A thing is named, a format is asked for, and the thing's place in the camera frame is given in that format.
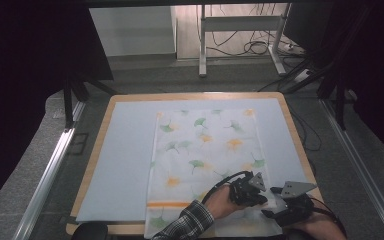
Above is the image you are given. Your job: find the tangle of floor cables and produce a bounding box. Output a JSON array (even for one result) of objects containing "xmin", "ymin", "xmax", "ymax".
[{"xmin": 206, "ymin": 3, "xmax": 298, "ymax": 58}]

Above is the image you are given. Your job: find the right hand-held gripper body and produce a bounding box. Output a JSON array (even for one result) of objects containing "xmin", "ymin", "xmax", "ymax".
[{"xmin": 275, "ymin": 180, "xmax": 318, "ymax": 228}]

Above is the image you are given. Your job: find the black round seat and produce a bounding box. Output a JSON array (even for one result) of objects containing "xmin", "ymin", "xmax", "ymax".
[{"xmin": 71, "ymin": 221, "xmax": 110, "ymax": 240}]

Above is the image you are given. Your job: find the leaf-print white cloth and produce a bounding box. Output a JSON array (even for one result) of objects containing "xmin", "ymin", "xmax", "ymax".
[{"xmin": 143, "ymin": 108, "xmax": 283, "ymax": 240}]

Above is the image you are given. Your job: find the black floor cable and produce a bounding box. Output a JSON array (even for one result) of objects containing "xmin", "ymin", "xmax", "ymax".
[{"xmin": 285, "ymin": 103, "xmax": 323, "ymax": 153}]

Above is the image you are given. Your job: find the white power strip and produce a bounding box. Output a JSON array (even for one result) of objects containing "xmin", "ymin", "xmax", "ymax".
[{"xmin": 293, "ymin": 68, "xmax": 312, "ymax": 84}]

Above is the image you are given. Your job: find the black curtain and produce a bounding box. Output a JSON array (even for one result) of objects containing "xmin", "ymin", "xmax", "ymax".
[
  {"xmin": 283, "ymin": 0, "xmax": 384, "ymax": 168},
  {"xmin": 0, "ymin": 0, "xmax": 114, "ymax": 218}
]

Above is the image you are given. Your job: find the black metal stand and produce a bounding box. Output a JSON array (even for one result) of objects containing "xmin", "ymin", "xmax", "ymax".
[
  {"xmin": 62, "ymin": 59, "xmax": 121, "ymax": 129},
  {"xmin": 279, "ymin": 6, "xmax": 374, "ymax": 132}
]

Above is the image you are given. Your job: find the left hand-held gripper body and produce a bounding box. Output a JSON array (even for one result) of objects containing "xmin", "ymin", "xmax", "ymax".
[{"xmin": 229, "ymin": 171, "xmax": 268, "ymax": 207}]

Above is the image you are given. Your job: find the aluminium rail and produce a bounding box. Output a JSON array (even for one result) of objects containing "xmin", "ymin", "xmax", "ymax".
[
  {"xmin": 319, "ymin": 99, "xmax": 384, "ymax": 240},
  {"xmin": 12, "ymin": 99, "xmax": 87, "ymax": 240}
]

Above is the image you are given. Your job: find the white table mat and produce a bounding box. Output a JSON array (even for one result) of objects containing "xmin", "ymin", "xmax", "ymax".
[{"xmin": 75, "ymin": 97, "xmax": 309, "ymax": 224}]

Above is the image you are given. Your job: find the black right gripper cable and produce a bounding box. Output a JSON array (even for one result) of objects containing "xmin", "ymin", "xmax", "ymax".
[{"xmin": 309, "ymin": 197, "xmax": 348, "ymax": 238}]

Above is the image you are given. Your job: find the white cabinet panel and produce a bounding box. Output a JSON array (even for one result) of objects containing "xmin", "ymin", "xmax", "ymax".
[{"xmin": 89, "ymin": 6, "xmax": 178, "ymax": 58}]

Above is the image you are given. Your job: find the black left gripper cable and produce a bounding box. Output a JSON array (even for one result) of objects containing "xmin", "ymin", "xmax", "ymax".
[{"xmin": 201, "ymin": 170, "xmax": 252, "ymax": 205}]

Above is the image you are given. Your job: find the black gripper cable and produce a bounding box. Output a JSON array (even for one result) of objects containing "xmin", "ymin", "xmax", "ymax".
[
  {"xmin": 309, "ymin": 197, "xmax": 348, "ymax": 238},
  {"xmin": 201, "ymin": 170, "xmax": 252, "ymax": 205}
]

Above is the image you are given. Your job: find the person's right hand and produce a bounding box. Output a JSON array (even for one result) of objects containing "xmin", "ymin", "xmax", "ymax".
[{"xmin": 292, "ymin": 212, "xmax": 348, "ymax": 240}]

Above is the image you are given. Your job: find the white metal desk frame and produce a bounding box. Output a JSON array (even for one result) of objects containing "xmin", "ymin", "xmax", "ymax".
[{"xmin": 198, "ymin": 3, "xmax": 288, "ymax": 78}]

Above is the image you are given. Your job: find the person's left hand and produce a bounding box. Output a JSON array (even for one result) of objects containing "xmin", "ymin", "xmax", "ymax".
[{"xmin": 205, "ymin": 184, "xmax": 248, "ymax": 220}]

